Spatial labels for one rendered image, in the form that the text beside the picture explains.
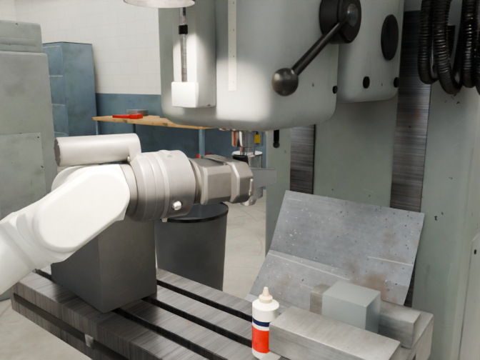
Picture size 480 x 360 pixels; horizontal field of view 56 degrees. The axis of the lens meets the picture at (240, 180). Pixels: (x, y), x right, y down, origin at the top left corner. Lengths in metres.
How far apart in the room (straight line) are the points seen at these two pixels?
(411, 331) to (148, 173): 0.39
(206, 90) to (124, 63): 7.12
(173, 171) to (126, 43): 7.08
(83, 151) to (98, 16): 7.70
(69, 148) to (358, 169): 0.63
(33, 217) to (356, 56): 0.47
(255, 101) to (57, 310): 0.60
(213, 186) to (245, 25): 0.20
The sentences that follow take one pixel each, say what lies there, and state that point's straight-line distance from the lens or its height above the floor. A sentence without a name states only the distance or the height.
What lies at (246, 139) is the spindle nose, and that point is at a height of 1.29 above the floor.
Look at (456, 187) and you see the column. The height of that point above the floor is 1.18.
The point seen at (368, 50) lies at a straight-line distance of 0.71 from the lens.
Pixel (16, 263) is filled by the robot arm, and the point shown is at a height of 1.18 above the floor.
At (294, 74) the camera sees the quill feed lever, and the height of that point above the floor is 1.38.
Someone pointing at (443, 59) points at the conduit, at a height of 1.40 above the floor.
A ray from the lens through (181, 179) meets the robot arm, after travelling 0.56.
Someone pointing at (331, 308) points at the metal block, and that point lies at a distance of 0.62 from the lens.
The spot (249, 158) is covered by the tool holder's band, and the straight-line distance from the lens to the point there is 0.64.
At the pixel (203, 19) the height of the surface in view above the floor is 1.44.
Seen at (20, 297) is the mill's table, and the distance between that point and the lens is 1.09.
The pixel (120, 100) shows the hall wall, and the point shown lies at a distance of 7.77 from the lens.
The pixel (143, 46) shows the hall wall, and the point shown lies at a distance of 7.30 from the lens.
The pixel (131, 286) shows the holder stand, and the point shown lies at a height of 0.99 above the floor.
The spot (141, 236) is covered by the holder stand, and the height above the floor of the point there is 1.09.
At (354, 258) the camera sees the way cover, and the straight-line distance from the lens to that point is 0.97.
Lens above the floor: 1.37
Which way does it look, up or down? 12 degrees down
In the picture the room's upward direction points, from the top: straight up
